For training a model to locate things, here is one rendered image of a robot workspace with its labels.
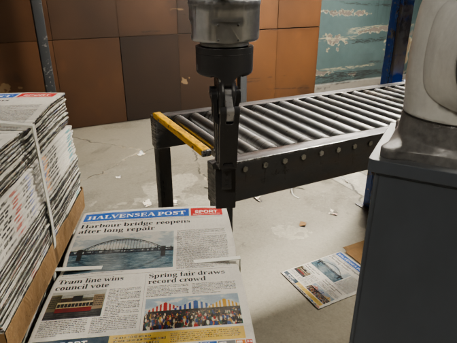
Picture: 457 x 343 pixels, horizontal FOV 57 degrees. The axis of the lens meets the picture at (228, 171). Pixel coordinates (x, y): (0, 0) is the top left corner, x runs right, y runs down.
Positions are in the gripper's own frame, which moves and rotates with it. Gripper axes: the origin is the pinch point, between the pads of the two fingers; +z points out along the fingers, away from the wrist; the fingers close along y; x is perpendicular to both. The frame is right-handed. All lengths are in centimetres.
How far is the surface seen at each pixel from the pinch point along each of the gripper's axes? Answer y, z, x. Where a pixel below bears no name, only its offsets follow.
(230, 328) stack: 15.1, 13.1, -1.1
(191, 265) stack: 0.8, 13.2, -5.5
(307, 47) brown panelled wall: -435, 38, 145
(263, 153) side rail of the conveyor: -53, 16, 17
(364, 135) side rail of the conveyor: -64, 16, 51
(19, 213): 7.6, -1.2, -26.6
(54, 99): -13.6, -10.4, -26.0
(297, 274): -100, 95, 45
